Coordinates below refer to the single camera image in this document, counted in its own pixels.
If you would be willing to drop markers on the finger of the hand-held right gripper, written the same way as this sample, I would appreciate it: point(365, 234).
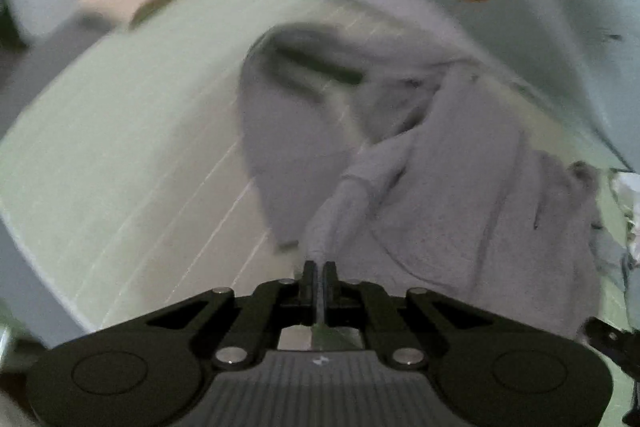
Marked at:
point(612, 342)

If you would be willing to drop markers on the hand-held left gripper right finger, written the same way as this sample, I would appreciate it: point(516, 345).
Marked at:
point(330, 279)

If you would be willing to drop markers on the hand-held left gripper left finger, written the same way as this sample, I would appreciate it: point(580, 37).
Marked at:
point(310, 279)

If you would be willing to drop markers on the grey hoodie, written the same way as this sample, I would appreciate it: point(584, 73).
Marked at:
point(450, 207)

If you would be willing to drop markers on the white shirt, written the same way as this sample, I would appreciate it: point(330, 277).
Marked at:
point(629, 202)

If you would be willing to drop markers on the green checked bed mat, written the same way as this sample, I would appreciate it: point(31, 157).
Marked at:
point(125, 157)

